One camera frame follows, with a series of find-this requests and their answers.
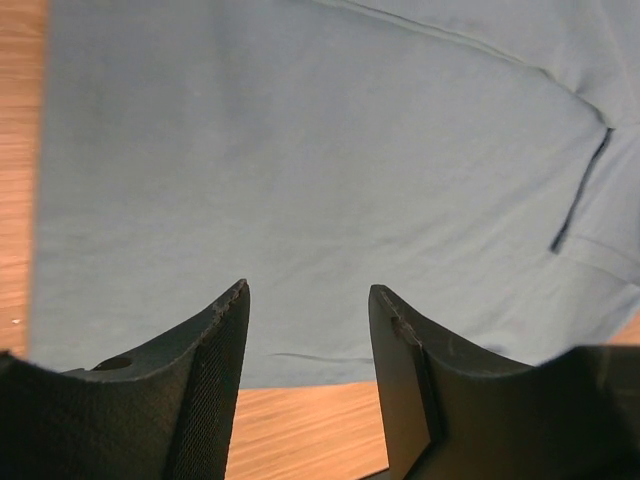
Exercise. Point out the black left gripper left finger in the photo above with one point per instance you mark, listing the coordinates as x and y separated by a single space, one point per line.
163 410

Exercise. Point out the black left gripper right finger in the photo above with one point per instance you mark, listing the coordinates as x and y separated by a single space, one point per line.
454 410

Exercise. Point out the blue-grey t shirt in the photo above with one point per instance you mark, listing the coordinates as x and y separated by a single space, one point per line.
480 158

